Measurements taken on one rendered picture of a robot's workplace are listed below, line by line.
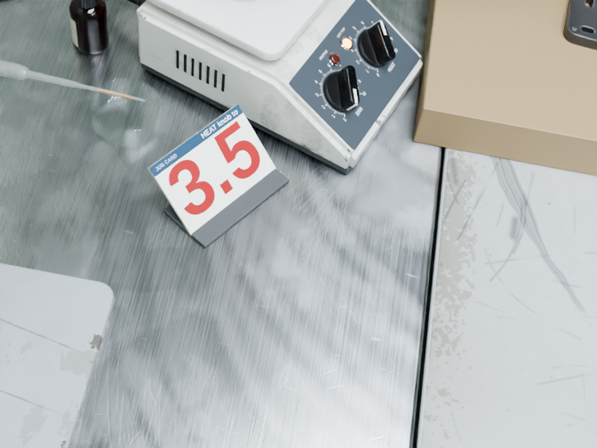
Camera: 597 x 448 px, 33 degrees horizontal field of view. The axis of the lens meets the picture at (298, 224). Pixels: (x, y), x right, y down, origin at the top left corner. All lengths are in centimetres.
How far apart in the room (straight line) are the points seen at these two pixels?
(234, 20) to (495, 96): 21
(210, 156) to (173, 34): 10
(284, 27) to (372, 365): 26
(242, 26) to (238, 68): 3
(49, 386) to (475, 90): 39
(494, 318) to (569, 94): 20
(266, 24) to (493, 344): 29
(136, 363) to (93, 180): 16
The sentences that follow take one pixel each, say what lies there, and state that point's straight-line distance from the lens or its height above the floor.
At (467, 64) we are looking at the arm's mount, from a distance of 83.
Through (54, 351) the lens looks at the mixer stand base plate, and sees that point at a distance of 70.
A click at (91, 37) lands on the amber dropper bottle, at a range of 85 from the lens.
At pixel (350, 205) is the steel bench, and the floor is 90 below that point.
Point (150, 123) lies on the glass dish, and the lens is 78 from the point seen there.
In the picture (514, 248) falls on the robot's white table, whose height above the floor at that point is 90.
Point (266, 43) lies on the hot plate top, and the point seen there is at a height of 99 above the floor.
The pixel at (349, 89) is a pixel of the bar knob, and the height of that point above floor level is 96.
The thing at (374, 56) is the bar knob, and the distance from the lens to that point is 81.
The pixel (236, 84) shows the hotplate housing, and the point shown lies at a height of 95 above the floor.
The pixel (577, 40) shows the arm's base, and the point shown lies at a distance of 88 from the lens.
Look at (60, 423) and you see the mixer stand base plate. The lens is 68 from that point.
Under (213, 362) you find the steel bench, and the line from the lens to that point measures 70.
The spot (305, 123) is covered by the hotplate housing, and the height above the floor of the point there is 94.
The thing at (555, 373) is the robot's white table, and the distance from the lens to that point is 74.
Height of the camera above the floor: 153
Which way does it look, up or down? 56 degrees down
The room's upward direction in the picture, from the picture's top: 10 degrees clockwise
